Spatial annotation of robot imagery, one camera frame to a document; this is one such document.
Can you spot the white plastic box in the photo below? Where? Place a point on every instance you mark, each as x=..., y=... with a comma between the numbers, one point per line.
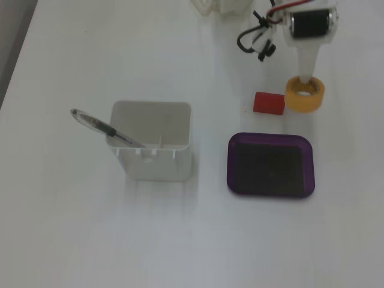
x=159, y=166

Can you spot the clear black ballpoint pen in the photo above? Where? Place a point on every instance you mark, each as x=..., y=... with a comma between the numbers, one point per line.
x=96, y=122

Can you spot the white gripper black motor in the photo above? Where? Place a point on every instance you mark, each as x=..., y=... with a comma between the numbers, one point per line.
x=309, y=26

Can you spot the yellow tape roll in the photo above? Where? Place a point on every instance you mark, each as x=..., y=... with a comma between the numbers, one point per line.
x=303, y=105

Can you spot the red rectangular block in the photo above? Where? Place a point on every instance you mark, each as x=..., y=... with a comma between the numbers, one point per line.
x=268, y=103

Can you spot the purple metal tray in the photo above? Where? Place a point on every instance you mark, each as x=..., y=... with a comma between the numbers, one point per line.
x=231, y=168

